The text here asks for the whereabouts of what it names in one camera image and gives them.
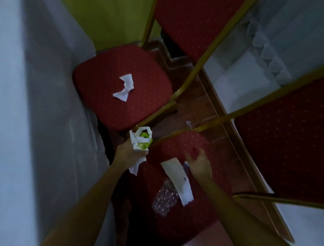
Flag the person's right hand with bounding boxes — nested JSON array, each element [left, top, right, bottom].
[[185, 148, 213, 179]]

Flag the white tablecloth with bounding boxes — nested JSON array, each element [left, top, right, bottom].
[[0, 0, 116, 246]]

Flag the red padded gold-frame chair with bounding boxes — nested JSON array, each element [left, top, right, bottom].
[[72, 0, 259, 139], [126, 65, 324, 246]]

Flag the person's right forearm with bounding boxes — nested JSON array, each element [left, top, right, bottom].
[[200, 175, 287, 246]]

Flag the white vertical blinds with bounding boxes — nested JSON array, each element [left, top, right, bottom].
[[202, 0, 324, 115]]

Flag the person's left hand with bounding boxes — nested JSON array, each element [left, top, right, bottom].
[[111, 138, 150, 170]]

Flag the person's left forearm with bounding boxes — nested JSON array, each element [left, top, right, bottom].
[[42, 162, 130, 246]]

